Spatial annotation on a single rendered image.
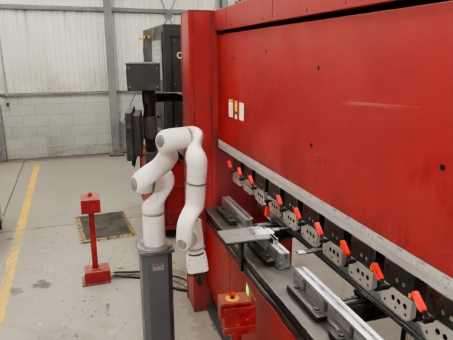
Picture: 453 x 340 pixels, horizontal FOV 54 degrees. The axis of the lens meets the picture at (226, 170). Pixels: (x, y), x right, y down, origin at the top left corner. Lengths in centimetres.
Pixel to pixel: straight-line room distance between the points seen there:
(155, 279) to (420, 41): 174
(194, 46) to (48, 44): 640
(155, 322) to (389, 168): 159
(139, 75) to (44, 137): 638
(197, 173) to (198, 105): 135
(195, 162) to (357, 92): 73
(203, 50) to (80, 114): 646
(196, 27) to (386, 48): 188
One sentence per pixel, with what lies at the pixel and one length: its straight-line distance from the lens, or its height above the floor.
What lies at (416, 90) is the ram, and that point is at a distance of 145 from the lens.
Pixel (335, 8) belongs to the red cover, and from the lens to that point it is 181.
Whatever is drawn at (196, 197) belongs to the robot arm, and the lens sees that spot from 198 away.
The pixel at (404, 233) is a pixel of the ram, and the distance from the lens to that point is 153.
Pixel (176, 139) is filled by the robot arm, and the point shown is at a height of 164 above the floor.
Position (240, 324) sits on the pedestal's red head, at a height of 72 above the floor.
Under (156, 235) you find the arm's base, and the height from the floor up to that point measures 108.
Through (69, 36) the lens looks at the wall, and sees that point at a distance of 939.
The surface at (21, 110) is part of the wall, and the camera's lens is 950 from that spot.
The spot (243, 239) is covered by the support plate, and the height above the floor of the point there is 100.
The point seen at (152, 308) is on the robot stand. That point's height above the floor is 67.
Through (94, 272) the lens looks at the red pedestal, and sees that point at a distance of 426.
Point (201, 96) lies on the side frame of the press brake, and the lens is 323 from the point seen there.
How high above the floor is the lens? 200
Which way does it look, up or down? 14 degrees down
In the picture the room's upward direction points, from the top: straight up
